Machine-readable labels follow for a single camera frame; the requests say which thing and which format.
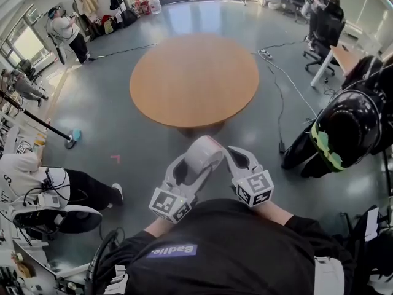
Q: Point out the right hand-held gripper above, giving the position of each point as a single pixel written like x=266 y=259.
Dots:
x=255 y=189

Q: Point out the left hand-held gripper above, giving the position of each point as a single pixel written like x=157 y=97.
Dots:
x=167 y=204

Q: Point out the white tape roll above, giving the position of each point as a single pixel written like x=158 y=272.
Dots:
x=201 y=155

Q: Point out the person's right forearm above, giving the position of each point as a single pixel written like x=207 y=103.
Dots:
x=273 y=214

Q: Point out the person's left forearm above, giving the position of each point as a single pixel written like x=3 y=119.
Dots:
x=158 y=227

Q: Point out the person's black shirt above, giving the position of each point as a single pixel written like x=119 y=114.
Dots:
x=230 y=250

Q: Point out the round wooden table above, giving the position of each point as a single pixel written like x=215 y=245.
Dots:
x=193 y=78

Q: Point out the white power strip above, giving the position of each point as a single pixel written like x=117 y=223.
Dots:
x=265 y=54

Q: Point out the black corrugated conduit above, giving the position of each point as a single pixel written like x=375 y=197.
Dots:
x=98 y=254

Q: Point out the white shell office chair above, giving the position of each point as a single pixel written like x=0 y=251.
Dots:
x=76 y=217

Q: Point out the teal pad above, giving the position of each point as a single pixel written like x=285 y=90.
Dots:
x=76 y=134

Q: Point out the white card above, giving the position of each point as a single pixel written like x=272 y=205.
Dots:
x=373 y=224

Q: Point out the black chair with card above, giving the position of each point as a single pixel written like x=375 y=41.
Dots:
x=356 y=257

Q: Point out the wooden desk with white legs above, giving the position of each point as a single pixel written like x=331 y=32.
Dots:
x=347 y=58

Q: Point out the black stand with round base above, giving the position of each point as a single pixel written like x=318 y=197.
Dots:
x=33 y=117

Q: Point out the yellow bag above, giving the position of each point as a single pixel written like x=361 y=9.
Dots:
x=108 y=27

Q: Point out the black floor backpack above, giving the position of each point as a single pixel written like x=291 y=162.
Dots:
x=129 y=17

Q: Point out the clear water jug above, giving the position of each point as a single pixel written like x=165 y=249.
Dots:
x=155 y=5

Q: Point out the cluttered white desk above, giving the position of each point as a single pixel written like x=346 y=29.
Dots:
x=27 y=272

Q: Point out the beige hanging coat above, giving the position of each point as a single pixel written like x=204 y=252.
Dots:
x=89 y=2

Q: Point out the side window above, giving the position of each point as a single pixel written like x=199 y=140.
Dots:
x=27 y=45

